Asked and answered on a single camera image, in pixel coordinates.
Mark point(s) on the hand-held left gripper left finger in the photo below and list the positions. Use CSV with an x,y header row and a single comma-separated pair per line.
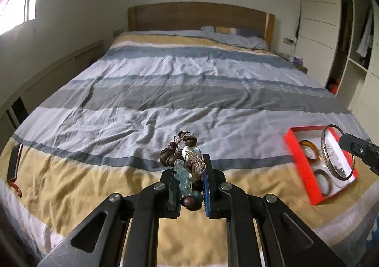
x,y
173,196

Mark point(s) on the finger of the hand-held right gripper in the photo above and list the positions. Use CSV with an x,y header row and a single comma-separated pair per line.
x,y
358,147

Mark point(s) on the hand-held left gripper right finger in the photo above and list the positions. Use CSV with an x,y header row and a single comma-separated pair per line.
x,y
206,196

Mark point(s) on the silver bangle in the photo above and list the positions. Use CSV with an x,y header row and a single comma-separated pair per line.
x,y
323,151

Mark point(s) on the red jewelry box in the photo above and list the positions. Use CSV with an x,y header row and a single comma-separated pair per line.
x,y
299,166

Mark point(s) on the dark brown bangle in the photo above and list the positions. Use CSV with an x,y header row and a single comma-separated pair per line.
x,y
317,181

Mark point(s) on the amber bangle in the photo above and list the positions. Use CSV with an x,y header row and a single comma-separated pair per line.
x,y
305,145

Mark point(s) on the red item in wardrobe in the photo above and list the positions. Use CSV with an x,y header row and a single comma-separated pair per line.
x,y
334,86

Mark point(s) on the blue and white object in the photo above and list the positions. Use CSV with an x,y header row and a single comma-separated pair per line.
x,y
373,243

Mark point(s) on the wooden nightstand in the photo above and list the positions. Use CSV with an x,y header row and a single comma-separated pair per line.
x,y
300,68

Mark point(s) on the striped bed with headboard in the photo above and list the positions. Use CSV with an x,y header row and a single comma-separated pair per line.
x,y
177,92

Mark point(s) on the purple item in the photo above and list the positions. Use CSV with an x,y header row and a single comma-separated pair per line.
x,y
296,60

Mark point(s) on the hanging light garment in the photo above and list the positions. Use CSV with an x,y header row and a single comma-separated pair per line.
x,y
365,36

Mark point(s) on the white wardrobe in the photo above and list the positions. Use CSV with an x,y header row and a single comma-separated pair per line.
x,y
319,18

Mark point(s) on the grey pillow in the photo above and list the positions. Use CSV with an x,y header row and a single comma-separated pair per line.
x,y
237,40

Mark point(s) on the black flat device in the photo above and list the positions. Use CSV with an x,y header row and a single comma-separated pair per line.
x,y
13,163

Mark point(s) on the striped pillow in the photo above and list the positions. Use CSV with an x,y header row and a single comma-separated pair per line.
x,y
228,30

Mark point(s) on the beige side ledge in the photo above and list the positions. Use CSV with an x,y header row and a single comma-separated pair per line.
x,y
53,71

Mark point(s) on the wooden headboard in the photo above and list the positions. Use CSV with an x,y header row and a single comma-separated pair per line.
x,y
192,17

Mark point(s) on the wall socket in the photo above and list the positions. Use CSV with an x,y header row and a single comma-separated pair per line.
x,y
288,40

